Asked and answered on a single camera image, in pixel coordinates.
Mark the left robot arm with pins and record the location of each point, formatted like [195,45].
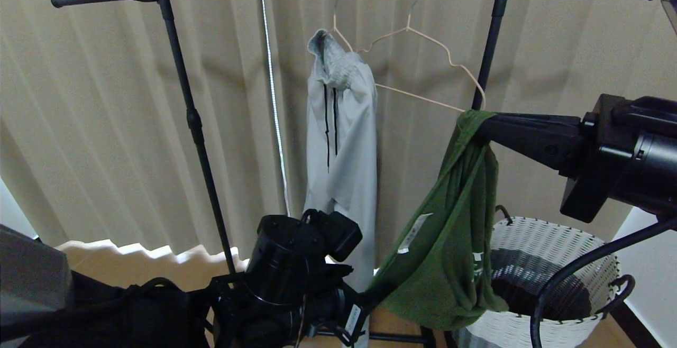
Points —
[285,253]

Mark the green long-sleeved shirt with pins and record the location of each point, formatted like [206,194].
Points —
[449,263]

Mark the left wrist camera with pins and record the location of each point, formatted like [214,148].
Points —
[338,234]

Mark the pink clothes hanger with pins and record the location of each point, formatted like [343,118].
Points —
[408,20]
[334,20]

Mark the pale grey shorts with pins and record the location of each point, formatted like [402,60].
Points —
[344,152]

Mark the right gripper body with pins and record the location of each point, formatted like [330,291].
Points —
[592,179]

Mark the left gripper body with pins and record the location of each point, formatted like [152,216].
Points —
[333,305]

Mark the white laundry basket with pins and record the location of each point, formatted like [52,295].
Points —
[555,237]

